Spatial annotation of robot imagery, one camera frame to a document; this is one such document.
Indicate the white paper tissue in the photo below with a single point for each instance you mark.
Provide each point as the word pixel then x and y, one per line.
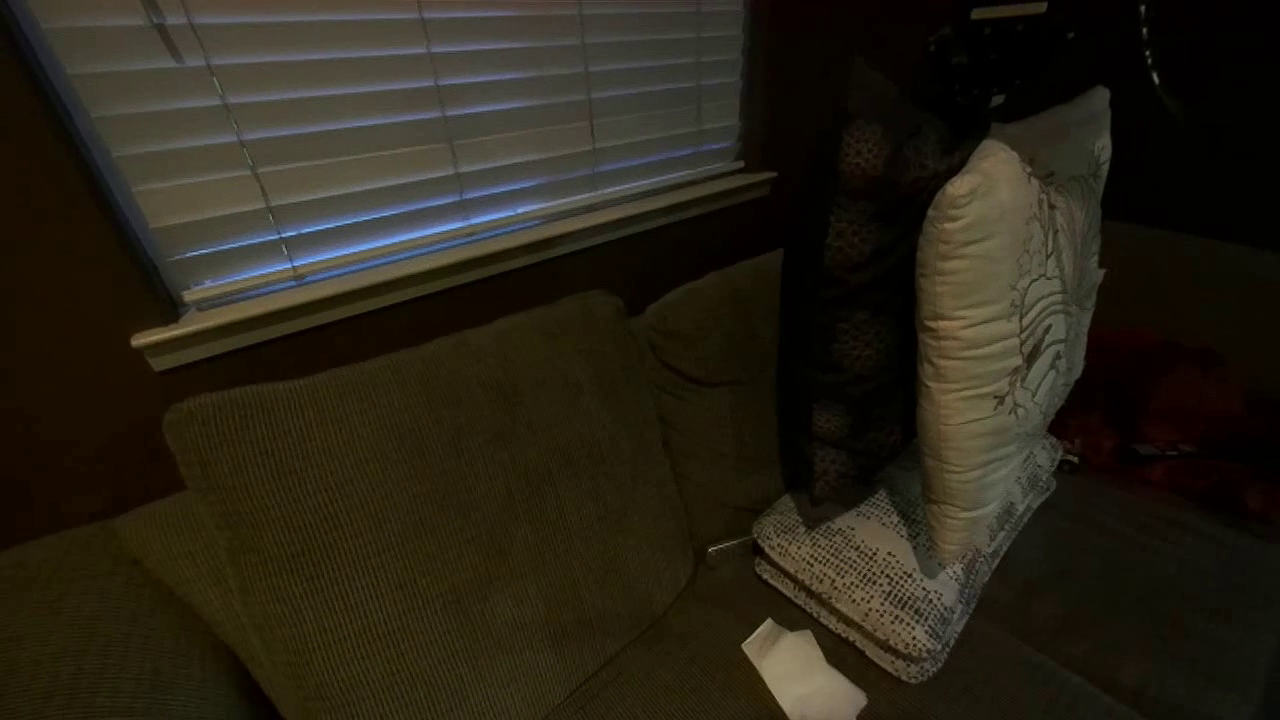
pixel 798 675

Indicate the olive green fabric sofa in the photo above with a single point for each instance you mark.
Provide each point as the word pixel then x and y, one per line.
pixel 548 518

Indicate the white window blinds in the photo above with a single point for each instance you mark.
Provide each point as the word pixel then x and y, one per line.
pixel 267 144

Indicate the white pillow with embroidered peacock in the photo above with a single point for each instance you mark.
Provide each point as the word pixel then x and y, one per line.
pixel 937 303

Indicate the white pillow with speckled stripes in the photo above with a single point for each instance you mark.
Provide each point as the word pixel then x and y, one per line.
pixel 873 576

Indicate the red blanket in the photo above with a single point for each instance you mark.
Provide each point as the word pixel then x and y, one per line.
pixel 1175 419

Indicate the white window sill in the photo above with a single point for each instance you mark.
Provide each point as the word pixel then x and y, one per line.
pixel 234 329

